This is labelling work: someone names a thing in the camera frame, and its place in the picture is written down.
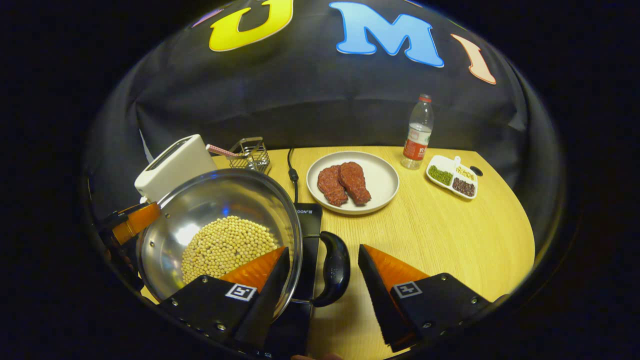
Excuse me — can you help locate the white round plate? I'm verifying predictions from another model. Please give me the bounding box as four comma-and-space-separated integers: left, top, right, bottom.
306, 151, 401, 217

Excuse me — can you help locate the pink striped straw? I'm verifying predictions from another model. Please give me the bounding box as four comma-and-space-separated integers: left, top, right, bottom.
205, 144, 242, 158

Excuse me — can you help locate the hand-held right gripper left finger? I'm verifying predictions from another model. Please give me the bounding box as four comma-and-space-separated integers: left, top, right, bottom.
159, 246, 292, 354

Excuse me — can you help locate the clear water bottle red label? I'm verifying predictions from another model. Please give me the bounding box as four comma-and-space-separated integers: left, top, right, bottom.
400, 93, 435, 171

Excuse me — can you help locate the black induction cooktop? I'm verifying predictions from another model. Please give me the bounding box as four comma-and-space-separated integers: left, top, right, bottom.
261, 202, 325, 359

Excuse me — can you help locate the red raw meat piece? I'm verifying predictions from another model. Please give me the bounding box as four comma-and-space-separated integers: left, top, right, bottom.
338, 161, 373, 207
316, 165, 350, 208

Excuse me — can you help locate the small wire basket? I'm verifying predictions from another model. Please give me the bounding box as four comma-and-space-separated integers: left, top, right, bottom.
228, 136, 273, 175

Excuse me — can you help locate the steel pot with black handle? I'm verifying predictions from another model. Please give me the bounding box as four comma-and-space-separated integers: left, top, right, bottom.
136, 168, 352, 324

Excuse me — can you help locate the black power cable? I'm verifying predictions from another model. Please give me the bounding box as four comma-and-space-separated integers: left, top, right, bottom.
286, 147, 301, 205

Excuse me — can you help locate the pile of yellow soybeans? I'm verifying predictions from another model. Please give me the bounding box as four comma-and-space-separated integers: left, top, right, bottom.
180, 215, 280, 285

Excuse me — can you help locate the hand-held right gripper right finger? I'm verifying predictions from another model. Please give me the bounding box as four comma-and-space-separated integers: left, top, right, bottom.
357, 243, 494, 354

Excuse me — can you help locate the white divided dish of beans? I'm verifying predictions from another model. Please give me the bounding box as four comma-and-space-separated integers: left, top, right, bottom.
425, 154, 479, 201

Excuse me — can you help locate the white toaster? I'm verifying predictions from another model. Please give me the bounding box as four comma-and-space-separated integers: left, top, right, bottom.
134, 134, 219, 204

